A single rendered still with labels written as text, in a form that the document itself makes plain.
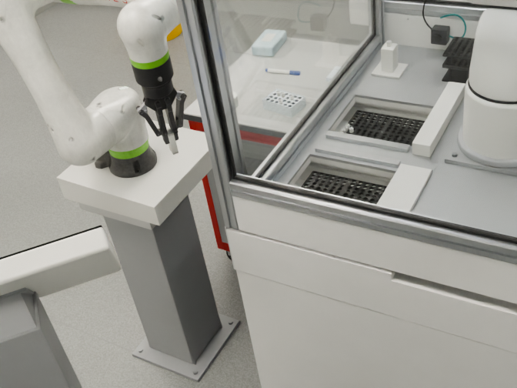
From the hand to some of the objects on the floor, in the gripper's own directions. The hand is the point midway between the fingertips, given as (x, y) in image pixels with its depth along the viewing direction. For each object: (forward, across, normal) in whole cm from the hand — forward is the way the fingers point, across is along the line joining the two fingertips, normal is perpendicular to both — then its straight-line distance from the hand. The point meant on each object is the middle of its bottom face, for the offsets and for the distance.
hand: (171, 141), depth 181 cm
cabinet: (+102, -67, +50) cm, 131 cm away
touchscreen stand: (+99, +54, +44) cm, 121 cm away
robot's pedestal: (+108, +10, -15) cm, 109 cm away
